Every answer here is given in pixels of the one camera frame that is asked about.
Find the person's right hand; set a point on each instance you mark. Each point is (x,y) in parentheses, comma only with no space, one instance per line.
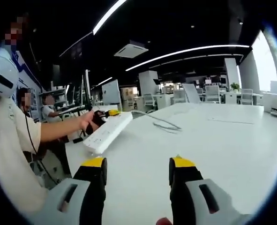
(164,222)

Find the white storage shelf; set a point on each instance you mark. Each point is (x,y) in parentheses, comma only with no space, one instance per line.
(56,93)

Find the white power strip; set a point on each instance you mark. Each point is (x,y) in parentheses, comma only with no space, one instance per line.
(105,133)

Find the white plain-backed chair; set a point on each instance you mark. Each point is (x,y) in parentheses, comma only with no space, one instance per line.
(191,92)

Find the long ceiling light strip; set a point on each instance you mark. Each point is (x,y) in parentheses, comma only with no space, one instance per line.
(107,17)
(187,51)

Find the black tripod stand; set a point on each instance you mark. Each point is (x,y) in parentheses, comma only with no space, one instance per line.
(87,93)

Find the rolling whiteboard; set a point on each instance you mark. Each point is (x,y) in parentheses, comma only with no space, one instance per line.
(111,92)

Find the ceiling air conditioner unit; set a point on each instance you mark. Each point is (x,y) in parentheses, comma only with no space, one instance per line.
(131,49)

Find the white table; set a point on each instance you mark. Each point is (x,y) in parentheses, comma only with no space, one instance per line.
(199,145)

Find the person's left hand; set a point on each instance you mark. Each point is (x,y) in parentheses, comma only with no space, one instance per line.
(86,120)

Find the green potted plant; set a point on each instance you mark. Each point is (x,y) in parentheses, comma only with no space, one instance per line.
(234,87)

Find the white blue wall banner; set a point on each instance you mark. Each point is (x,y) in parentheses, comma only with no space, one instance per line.
(28,77)

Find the white worn device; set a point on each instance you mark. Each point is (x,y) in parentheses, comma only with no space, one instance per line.
(2,65)

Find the dark hanging monitor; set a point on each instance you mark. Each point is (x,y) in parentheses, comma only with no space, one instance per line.
(76,50)

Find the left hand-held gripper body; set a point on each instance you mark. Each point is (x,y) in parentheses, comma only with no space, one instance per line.
(96,123)

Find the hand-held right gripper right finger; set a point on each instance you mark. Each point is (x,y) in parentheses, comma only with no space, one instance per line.
(194,206)

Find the group of white office chairs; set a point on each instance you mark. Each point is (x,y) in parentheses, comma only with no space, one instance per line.
(212,92)

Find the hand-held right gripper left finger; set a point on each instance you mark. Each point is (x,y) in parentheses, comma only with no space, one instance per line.
(63,206)

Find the white printer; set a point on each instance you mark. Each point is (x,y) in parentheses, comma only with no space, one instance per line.
(276,103)

